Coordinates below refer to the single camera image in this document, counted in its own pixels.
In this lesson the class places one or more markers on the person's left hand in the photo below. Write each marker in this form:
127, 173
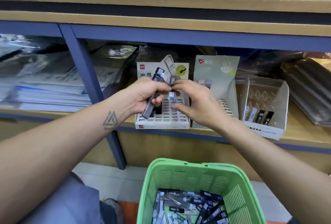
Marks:
139, 97

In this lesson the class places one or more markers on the dark plastic-wrapped packs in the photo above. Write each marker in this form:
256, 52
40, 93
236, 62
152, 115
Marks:
310, 81

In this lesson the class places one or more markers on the stack of wrapped paper packs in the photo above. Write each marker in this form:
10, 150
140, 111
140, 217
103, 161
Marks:
51, 81

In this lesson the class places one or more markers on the person's right forearm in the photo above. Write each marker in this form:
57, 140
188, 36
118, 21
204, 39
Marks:
284, 174

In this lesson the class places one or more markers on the pile of lead cases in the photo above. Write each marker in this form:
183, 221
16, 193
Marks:
191, 208

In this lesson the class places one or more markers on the white display box red label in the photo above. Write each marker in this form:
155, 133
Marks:
165, 120

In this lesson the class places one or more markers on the green plastic basket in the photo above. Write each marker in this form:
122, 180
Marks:
207, 172

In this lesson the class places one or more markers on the person's right hand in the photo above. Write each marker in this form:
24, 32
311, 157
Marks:
201, 106

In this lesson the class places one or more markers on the person's left forearm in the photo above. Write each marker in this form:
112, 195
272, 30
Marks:
57, 164

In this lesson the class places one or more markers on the colourful printed mat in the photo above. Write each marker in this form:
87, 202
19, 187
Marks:
129, 213

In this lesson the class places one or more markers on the pale green display box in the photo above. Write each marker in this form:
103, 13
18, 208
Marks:
217, 68

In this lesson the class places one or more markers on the clear plastic display box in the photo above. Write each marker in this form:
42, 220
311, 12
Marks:
261, 130

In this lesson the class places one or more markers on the grey sneaker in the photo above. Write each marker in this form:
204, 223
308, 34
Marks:
112, 211

